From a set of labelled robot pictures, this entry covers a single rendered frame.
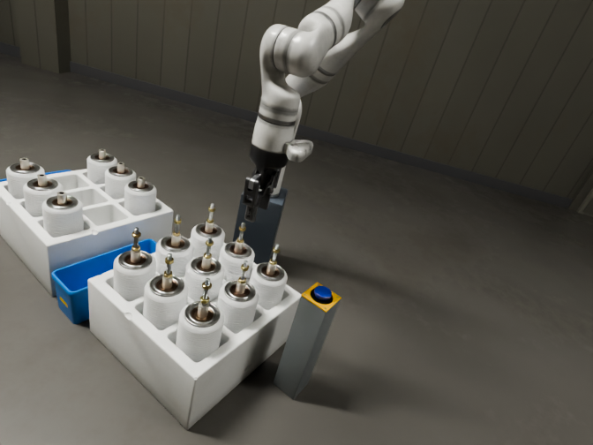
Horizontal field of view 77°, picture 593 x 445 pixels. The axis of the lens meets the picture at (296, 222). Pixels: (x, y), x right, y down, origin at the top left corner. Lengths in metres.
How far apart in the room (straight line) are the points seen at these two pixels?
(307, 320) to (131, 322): 0.39
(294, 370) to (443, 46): 2.56
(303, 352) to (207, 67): 2.59
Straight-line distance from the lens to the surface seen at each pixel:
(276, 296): 1.00
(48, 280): 1.26
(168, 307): 0.90
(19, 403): 1.07
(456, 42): 3.10
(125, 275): 0.96
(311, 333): 0.89
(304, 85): 1.05
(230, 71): 3.14
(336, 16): 0.77
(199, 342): 0.84
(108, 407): 1.03
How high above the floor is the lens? 0.85
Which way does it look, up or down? 29 degrees down
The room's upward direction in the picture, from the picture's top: 16 degrees clockwise
